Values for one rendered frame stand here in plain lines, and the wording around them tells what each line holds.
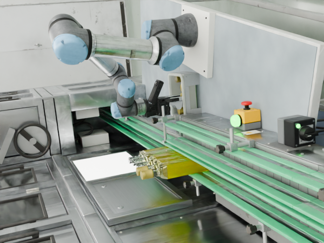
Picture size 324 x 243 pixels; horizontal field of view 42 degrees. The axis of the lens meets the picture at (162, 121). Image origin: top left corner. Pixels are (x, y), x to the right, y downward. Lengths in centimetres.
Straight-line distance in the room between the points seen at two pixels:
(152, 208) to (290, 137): 61
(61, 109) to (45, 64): 276
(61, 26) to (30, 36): 374
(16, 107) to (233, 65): 139
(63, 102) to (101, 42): 106
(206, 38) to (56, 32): 62
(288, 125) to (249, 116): 26
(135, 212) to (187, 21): 85
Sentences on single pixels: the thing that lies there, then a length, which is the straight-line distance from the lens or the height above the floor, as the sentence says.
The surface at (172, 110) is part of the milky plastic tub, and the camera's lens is 210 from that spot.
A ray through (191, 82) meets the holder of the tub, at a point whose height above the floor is 79.
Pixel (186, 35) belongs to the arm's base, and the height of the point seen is 83.
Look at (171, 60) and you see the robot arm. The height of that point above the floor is 95.
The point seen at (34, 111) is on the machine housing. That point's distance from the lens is 262.
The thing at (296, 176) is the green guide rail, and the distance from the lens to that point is 112.
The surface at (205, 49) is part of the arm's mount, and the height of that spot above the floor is 78.
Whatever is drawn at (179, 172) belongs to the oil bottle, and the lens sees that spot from 164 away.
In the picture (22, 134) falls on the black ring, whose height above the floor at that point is 154.
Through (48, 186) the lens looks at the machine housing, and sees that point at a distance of 218.
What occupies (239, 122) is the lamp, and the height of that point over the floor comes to 84.
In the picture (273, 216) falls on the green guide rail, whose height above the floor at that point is 92.
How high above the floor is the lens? 160
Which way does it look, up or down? 20 degrees down
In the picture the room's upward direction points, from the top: 99 degrees counter-clockwise
